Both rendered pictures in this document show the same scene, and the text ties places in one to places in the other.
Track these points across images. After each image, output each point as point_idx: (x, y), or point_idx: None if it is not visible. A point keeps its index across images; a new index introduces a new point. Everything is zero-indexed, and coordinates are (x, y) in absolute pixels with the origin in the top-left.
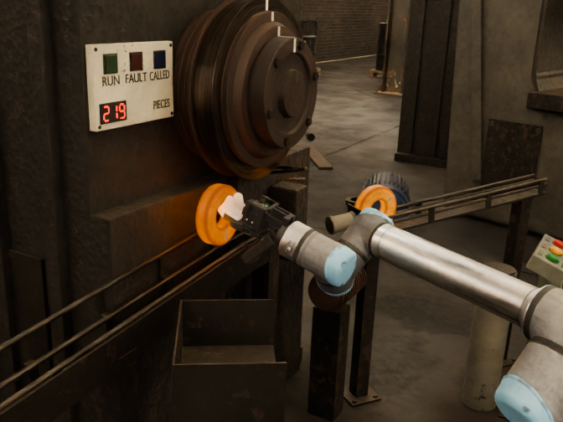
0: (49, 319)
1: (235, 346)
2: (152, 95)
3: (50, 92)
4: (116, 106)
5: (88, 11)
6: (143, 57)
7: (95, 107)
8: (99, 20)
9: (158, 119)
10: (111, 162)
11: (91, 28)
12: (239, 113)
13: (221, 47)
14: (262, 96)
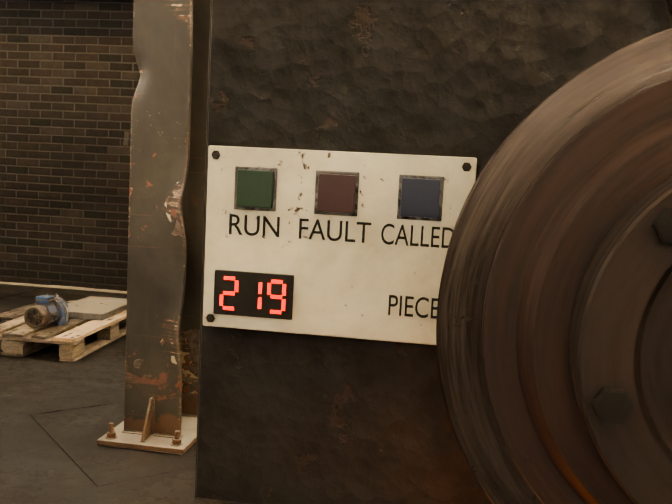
0: None
1: None
2: (388, 279)
3: None
4: (260, 284)
5: (231, 80)
6: (364, 186)
7: (204, 274)
8: (259, 99)
9: (429, 345)
10: (261, 403)
11: (236, 114)
12: (528, 374)
13: (497, 162)
14: (578, 334)
